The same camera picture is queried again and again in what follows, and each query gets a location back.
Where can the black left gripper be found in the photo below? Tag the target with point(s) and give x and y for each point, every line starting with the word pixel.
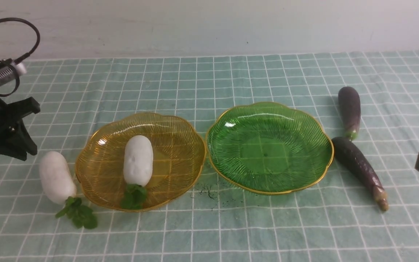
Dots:
pixel 15 140

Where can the white radish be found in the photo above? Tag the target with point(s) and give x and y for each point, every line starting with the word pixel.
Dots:
pixel 137 172
pixel 58 185

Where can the purple eggplant lower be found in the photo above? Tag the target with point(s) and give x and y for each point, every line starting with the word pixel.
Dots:
pixel 352 158

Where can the purple eggplant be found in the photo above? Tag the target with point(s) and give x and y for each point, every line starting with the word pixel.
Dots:
pixel 350 111
pixel 352 158

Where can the purple eggplant upper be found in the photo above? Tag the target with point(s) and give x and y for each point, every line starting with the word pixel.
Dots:
pixel 350 111

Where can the green checkered tablecloth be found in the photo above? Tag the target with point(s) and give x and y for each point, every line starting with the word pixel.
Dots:
pixel 333 221

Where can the green plastic plate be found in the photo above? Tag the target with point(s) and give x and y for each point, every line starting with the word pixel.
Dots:
pixel 268 148

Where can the amber plastic plate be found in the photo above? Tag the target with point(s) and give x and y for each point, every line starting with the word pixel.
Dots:
pixel 178 158

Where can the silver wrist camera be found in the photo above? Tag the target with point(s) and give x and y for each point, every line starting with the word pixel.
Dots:
pixel 7 73

